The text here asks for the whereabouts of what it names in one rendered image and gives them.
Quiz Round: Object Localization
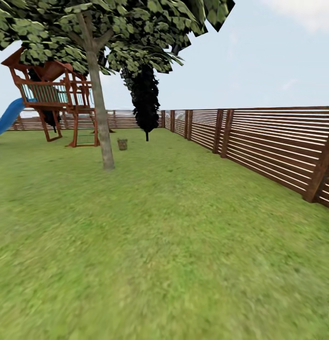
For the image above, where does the wicker basket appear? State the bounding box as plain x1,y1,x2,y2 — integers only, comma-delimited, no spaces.
118,139,127,151

